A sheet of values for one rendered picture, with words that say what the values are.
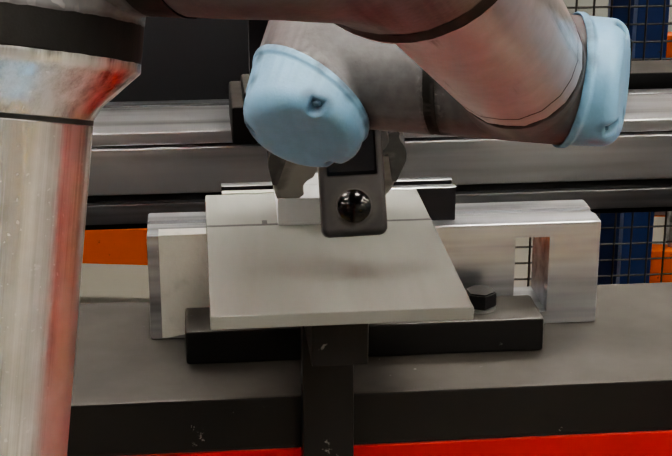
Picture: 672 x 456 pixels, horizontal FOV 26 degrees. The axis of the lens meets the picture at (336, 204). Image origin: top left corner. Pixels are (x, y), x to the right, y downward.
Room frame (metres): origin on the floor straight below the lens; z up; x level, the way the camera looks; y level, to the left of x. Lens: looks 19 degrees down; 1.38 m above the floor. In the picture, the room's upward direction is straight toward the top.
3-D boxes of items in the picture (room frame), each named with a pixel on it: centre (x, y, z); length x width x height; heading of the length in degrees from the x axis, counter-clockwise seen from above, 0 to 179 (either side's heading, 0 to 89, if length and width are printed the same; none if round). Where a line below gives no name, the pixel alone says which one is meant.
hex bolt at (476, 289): (1.15, -0.12, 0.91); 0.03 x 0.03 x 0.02
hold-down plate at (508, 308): (1.14, -0.02, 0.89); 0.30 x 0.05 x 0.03; 96
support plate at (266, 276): (1.04, 0.01, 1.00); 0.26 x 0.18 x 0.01; 6
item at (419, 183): (1.19, 0.00, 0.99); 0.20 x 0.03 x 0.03; 96
